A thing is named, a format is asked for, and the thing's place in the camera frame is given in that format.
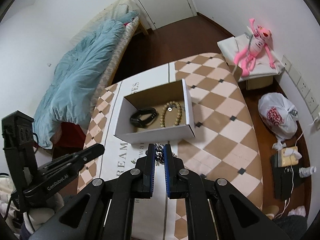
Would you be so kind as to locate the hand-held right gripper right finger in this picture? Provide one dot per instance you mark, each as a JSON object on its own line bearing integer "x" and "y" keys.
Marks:
{"x": 168, "y": 170}

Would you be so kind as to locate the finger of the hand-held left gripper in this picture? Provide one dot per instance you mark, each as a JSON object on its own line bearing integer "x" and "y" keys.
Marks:
{"x": 82, "y": 156}

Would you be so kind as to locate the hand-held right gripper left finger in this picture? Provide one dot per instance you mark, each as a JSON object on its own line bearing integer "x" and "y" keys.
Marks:
{"x": 151, "y": 170}

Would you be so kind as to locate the white cardboard box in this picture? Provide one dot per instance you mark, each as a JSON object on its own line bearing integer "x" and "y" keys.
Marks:
{"x": 155, "y": 135}

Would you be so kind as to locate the red storage box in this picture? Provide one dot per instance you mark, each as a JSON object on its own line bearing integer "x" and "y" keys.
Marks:
{"x": 67, "y": 135}

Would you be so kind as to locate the white printed sheet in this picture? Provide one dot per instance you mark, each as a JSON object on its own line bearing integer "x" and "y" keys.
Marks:
{"x": 112, "y": 130}

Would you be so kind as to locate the black watch band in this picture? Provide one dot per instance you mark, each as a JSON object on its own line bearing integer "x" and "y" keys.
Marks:
{"x": 136, "y": 122}

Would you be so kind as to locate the checkered tablecloth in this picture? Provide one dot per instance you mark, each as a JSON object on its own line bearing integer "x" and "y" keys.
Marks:
{"x": 220, "y": 120}

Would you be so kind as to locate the blue duvet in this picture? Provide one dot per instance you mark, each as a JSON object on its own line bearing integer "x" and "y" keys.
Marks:
{"x": 80, "y": 67}

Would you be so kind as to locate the bed with patterned mattress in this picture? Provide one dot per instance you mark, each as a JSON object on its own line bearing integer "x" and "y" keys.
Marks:
{"x": 117, "y": 52}

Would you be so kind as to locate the crumpled white tissue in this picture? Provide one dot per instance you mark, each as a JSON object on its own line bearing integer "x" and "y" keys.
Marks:
{"x": 278, "y": 145}

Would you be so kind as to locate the black box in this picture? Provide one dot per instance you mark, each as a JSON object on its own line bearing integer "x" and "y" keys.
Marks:
{"x": 282, "y": 182}

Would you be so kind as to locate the tissue box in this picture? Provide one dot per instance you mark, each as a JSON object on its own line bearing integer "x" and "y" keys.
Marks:
{"x": 287, "y": 158}

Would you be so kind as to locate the white plastic bag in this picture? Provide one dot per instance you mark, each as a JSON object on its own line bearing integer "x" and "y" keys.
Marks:
{"x": 282, "y": 120}

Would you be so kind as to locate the brown cardboard box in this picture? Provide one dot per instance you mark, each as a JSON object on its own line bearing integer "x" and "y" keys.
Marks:
{"x": 260, "y": 82}

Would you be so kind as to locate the dark grey cloth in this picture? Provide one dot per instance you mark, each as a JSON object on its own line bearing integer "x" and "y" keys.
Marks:
{"x": 290, "y": 227}

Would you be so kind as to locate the white cloth-covered stool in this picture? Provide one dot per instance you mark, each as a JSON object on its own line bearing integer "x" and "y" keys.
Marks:
{"x": 230, "y": 47}

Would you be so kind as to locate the clear plastic bottle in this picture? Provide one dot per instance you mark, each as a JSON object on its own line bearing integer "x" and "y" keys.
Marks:
{"x": 307, "y": 172}

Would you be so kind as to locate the pink plush toy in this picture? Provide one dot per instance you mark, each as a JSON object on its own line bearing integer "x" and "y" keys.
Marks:
{"x": 257, "y": 45}

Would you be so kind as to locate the white door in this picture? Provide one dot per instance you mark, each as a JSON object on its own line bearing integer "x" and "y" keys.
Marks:
{"x": 162, "y": 0}

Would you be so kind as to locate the white wall socket panel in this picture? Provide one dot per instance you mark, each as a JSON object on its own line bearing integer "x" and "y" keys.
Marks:
{"x": 302, "y": 85}

